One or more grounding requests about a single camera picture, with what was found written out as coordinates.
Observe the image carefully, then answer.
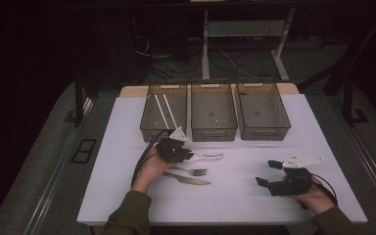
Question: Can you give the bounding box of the smoked clear plastic bin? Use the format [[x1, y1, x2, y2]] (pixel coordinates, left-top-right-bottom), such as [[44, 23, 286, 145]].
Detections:
[[190, 81, 239, 143], [236, 81, 292, 142], [139, 82, 189, 144]]

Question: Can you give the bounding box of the black floor socket frame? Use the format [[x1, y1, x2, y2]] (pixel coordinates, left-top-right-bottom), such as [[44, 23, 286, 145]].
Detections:
[[70, 138, 98, 165]]

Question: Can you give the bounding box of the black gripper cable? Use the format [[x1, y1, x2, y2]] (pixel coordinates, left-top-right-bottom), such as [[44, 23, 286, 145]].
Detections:
[[130, 129, 171, 189], [312, 172, 339, 208]]

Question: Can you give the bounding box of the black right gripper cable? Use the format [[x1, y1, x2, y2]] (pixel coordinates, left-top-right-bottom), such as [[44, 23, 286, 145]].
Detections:
[[312, 172, 339, 208]]

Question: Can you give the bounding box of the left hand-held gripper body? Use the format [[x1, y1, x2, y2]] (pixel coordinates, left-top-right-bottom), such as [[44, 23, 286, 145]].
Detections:
[[156, 126, 190, 165]]

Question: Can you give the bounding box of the black-handled steel fork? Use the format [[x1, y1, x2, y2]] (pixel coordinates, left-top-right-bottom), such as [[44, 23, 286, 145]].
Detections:
[[169, 166, 209, 177]]

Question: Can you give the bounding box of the white chopstick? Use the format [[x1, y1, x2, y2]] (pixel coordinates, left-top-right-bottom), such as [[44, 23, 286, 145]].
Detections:
[[163, 94, 179, 129], [154, 94, 170, 130]]

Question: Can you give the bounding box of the black metal stand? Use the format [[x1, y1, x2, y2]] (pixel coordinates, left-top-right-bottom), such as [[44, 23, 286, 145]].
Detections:
[[322, 42, 370, 127]]

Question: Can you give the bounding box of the white metal desk frame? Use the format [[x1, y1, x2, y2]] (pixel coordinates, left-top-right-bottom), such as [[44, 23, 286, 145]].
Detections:
[[201, 8, 297, 83]]

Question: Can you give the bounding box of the black-handled steel knife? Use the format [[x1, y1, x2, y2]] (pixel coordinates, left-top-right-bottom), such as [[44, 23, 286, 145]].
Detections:
[[162, 171, 212, 187]]

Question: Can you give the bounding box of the white ceramic spoon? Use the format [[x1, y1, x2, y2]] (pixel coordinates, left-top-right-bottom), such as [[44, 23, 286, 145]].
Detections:
[[189, 152, 225, 164]]

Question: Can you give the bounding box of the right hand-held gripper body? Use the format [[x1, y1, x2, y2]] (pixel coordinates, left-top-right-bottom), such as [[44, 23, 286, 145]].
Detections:
[[268, 152, 326, 198]]

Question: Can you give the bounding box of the person's left hand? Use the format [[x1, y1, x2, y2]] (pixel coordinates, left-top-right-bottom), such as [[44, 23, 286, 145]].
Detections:
[[130, 148, 177, 194]]

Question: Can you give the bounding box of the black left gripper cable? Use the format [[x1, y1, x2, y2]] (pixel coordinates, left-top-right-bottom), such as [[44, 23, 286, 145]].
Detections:
[[130, 129, 171, 189]]

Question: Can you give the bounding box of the black floor cable bundle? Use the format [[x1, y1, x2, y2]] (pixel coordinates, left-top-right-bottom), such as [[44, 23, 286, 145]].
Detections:
[[132, 33, 204, 81]]

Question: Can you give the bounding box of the white floor cable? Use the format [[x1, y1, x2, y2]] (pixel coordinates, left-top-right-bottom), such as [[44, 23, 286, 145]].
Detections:
[[219, 48, 259, 79]]

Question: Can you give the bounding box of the person's right hand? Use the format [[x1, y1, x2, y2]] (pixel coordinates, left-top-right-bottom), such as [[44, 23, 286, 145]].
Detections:
[[293, 176, 336, 216]]

